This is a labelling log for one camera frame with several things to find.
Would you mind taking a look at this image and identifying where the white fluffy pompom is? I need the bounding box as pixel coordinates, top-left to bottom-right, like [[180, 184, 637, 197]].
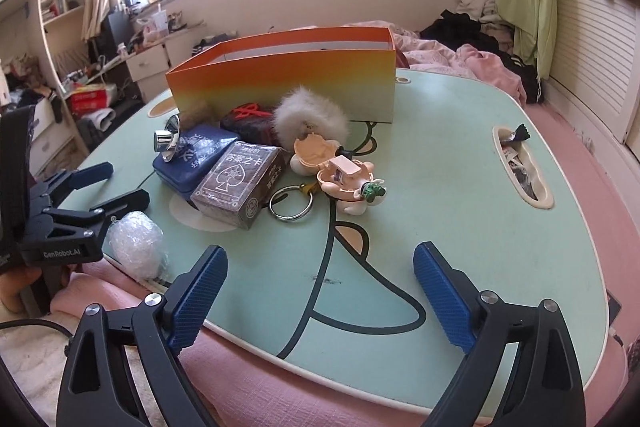
[[272, 87, 353, 155]]

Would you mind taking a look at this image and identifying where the red cardboard box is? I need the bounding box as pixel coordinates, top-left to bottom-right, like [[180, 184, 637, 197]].
[[67, 84, 112, 116]]

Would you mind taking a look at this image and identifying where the pink textured cloth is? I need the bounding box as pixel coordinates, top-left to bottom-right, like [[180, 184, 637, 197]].
[[0, 257, 501, 427]]

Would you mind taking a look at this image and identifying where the orange gradient cardboard box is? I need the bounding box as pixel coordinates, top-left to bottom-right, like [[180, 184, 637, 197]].
[[165, 26, 397, 124]]

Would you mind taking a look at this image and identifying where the metal key ring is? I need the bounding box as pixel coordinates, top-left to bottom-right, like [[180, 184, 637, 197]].
[[268, 184, 315, 223]]

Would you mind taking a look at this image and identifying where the white table slot tray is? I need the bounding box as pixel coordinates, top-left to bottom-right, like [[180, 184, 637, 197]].
[[492, 124, 555, 210]]

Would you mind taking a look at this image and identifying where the clear bubble wrap ball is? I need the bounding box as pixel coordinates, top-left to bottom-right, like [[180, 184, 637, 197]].
[[105, 211, 166, 280]]

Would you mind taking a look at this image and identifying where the white drawer cabinet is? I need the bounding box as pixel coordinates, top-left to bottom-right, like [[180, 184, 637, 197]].
[[125, 34, 206, 84]]

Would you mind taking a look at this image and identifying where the dark box with red scissors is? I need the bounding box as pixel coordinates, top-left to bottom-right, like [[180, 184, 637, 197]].
[[219, 103, 281, 146]]

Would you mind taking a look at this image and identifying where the brown playing card box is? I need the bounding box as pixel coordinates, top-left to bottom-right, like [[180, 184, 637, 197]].
[[190, 141, 294, 231]]

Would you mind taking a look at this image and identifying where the chrome funnel-shaped object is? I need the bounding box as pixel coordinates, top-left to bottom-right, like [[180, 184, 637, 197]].
[[152, 116, 182, 164]]

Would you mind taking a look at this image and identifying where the blue tin box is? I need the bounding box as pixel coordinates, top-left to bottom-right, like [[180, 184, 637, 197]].
[[152, 123, 240, 202]]

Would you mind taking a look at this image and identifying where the white clothes pile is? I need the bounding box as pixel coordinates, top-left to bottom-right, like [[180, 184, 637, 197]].
[[456, 0, 516, 38]]

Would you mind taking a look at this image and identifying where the white louvered closet door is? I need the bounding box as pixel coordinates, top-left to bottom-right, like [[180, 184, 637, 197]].
[[542, 0, 640, 144]]

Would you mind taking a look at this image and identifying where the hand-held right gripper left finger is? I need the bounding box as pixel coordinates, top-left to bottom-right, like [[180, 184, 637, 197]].
[[55, 244, 229, 427]]

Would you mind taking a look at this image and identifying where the green cartoon desktop table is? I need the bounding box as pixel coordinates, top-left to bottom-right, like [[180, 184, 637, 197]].
[[60, 67, 613, 423]]

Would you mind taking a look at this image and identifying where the peach cartoon figure keychain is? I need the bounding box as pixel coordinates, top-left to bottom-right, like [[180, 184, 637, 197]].
[[291, 132, 388, 215]]

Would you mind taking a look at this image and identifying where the pink floral blanket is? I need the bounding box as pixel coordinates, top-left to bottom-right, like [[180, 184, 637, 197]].
[[392, 27, 527, 104]]

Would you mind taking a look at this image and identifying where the white shelf unit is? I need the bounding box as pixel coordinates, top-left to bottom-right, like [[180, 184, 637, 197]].
[[37, 0, 88, 38]]

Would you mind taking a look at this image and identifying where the black clothes pile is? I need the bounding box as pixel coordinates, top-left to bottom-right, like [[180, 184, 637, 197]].
[[420, 9, 546, 104]]

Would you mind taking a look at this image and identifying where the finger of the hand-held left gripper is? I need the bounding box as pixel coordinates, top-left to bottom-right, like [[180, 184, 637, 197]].
[[31, 162, 115, 208], [30, 189, 151, 239]]

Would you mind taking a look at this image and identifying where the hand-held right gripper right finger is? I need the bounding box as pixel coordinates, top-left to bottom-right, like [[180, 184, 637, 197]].
[[412, 242, 587, 427]]

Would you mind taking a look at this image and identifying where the black cable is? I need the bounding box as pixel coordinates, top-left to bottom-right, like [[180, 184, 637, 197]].
[[0, 319, 76, 349]]

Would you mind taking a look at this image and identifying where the person's left hand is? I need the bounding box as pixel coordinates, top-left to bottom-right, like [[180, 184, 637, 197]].
[[0, 266, 43, 314]]

